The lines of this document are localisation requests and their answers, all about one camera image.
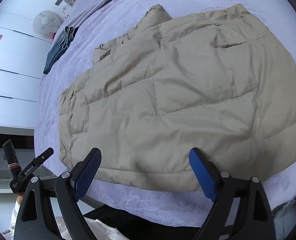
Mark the white sleeved left forearm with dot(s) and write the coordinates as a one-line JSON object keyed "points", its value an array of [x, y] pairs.
{"points": [[14, 218]]}

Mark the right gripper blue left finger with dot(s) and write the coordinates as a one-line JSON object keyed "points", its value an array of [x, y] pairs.
{"points": [[84, 172]]}

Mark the white wardrobe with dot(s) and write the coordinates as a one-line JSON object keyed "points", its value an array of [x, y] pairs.
{"points": [[22, 59]]}

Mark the beige puffer jacket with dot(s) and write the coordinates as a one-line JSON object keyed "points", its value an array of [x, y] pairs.
{"points": [[218, 80]]}

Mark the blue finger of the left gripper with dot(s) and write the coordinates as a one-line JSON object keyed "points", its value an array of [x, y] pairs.
{"points": [[39, 160], [11, 157]]}

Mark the folded dark blue jeans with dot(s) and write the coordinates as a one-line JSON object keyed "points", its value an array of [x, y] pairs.
{"points": [[60, 47]]}

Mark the purple bed blanket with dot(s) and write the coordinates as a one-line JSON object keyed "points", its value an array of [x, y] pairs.
{"points": [[100, 21]]}

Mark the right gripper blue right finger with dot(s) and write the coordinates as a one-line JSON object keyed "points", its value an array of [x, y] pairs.
{"points": [[206, 173]]}

